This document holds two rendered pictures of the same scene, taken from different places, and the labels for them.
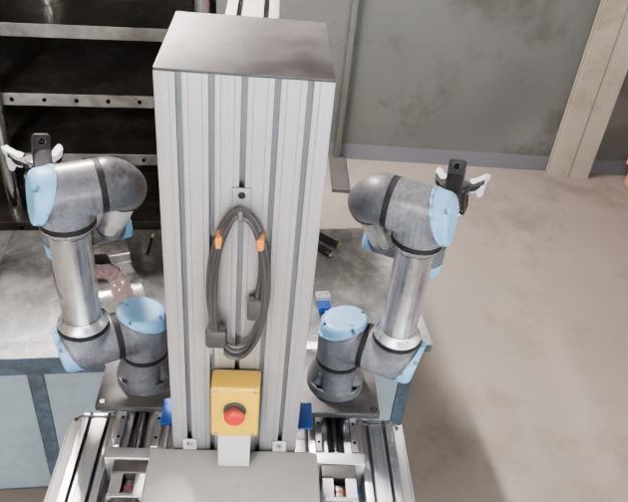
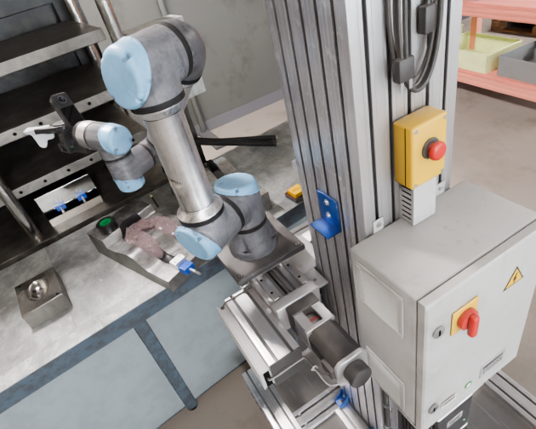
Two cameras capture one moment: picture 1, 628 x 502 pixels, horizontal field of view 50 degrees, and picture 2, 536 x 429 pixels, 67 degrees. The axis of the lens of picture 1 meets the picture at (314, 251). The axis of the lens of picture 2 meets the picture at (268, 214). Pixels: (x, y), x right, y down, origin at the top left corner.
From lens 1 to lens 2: 87 cm
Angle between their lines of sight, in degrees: 12
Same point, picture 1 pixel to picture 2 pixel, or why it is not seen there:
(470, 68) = (253, 37)
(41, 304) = (110, 273)
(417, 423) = not seen: hidden behind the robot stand
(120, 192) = (196, 42)
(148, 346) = (256, 206)
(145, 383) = (264, 243)
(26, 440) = (153, 382)
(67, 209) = (162, 71)
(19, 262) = (68, 260)
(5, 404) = (127, 363)
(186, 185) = not seen: outside the picture
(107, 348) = (231, 220)
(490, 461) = not seen: hidden behind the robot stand
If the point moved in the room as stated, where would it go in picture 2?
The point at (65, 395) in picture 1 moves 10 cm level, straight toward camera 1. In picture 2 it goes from (168, 328) to (184, 339)
